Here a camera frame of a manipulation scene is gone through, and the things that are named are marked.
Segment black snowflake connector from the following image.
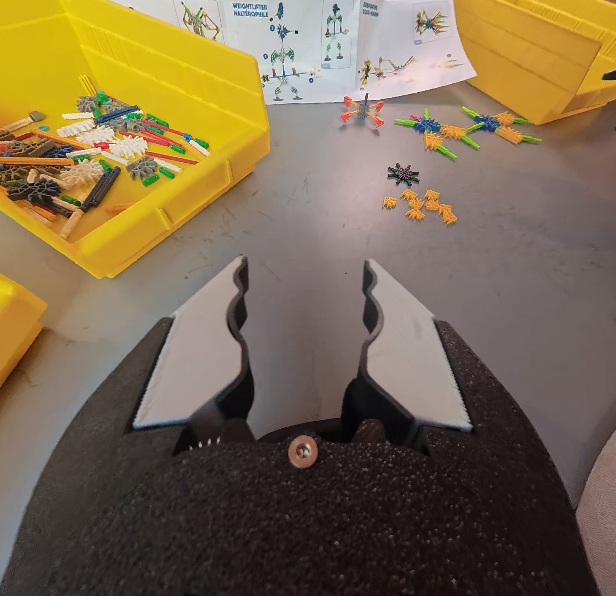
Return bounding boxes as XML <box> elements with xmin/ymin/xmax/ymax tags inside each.
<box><xmin>387</xmin><ymin>162</ymin><xmax>420</xmax><ymax>187</ymax></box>

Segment blue yellow green toy assembly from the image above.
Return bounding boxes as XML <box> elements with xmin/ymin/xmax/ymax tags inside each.
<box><xmin>395</xmin><ymin>106</ymin><xmax>543</xmax><ymax>160</ymax></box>

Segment pile of mixed toy pieces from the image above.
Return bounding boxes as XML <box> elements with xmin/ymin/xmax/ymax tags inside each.
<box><xmin>0</xmin><ymin>90</ymin><xmax>211</xmax><ymax>241</ymax></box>

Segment orange grey toy assembly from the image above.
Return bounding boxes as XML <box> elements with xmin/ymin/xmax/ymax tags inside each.
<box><xmin>341</xmin><ymin>92</ymin><xmax>386</xmax><ymax>131</ymax></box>

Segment beige sweatshirt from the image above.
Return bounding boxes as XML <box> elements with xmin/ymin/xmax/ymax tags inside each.
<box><xmin>575</xmin><ymin>430</ymin><xmax>616</xmax><ymax>596</ymax></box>

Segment yellow plastic bin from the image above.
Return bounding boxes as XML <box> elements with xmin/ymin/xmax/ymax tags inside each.
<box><xmin>0</xmin><ymin>274</ymin><xmax>48</xmax><ymax>387</ymax></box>
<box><xmin>453</xmin><ymin>0</ymin><xmax>616</xmax><ymax>125</ymax></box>
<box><xmin>0</xmin><ymin>0</ymin><xmax>271</xmax><ymax>279</ymax></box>

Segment white instruction sheet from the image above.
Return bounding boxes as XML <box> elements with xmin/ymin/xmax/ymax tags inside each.
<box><xmin>58</xmin><ymin>0</ymin><xmax>478</xmax><ymax>105</ymax></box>

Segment small yellow connectors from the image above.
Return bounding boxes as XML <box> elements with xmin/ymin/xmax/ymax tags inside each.
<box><xmin>382</xmin><ymin>188</ymin><xmax>458</xmax><ymax>226</ymax></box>

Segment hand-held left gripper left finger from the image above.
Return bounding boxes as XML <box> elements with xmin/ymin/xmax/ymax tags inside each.
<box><xmin>132</xmin><ymin>256</ymin><xmax>255</xmax><ymax>430</ymax></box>

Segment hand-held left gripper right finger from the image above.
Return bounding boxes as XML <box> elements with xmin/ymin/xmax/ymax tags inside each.
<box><xmin>344</xmin><ymin>258</ymin><xmax>474</xmax><ymax>432</ymax></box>

